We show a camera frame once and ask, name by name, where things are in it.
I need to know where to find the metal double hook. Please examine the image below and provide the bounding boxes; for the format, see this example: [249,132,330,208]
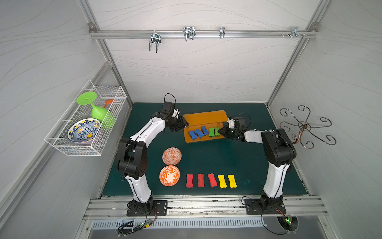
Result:
[183,26,196,42]
[149,33,162,53]

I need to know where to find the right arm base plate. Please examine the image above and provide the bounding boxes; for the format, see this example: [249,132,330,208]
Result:
[242,197,287,215]

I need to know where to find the green plastic goblet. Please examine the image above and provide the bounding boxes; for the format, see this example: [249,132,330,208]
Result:
[76,92,116,129]

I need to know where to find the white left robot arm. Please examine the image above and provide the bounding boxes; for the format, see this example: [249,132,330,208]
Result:
[116,101,189,212]

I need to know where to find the aluminium front rail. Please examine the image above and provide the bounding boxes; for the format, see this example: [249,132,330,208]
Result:
[83,195,329,220]

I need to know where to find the orange object in basket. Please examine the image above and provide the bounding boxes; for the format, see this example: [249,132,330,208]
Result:
[104,99,113,109]

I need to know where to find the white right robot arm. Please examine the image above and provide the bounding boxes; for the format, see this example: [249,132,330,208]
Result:
[218,126,297,211]

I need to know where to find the metal bracket hook right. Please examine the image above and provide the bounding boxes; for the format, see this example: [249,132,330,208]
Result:
[280,27,307,39]

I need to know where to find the metal double hook left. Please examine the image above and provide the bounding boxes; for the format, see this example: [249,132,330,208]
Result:
[149,33,162,53]

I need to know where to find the metal double hook middle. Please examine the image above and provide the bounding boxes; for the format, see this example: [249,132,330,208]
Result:
[183,26,196,42]

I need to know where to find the orange floral bowl near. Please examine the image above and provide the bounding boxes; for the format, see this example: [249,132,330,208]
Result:
[159,165,180,187]

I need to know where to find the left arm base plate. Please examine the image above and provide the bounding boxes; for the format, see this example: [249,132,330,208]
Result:
[126,199,168,217]

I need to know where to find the blue yellow patterned bowl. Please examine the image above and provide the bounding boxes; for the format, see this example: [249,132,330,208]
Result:
[67,118,101,143]

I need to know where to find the orange patterned bowl far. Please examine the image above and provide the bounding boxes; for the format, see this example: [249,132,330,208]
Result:
[162,147,182,165]

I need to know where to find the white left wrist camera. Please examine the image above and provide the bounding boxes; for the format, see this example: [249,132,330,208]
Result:
[172,109,180,118]

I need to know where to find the red eraser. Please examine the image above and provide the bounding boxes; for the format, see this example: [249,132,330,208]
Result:
[208,173,218,187]
[198,174,205,188]
[186,174,194,188]

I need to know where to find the white wire basket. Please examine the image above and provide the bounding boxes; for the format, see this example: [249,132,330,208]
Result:
[45,81,126,156]

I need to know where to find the small metal hook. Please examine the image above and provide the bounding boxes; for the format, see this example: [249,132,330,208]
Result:
[219,27,225,39]

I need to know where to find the aluminium top rail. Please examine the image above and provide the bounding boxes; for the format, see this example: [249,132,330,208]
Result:
[90,29,319,40]

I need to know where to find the bronze metal hook stand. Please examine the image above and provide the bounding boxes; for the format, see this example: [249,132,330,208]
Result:
[279,105,337,149]

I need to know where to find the aluminium rail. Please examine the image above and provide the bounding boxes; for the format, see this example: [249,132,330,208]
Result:
[83,195,329,220]
[90,29,319,40]

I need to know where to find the blue eraser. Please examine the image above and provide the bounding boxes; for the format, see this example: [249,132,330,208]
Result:
[188,130,198,141]
[201,126,209,136]
[194,128,204,138]

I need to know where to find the yellow eraser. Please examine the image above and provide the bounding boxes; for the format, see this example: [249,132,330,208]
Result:
[228,175,237,188]
[217,175,227,188]

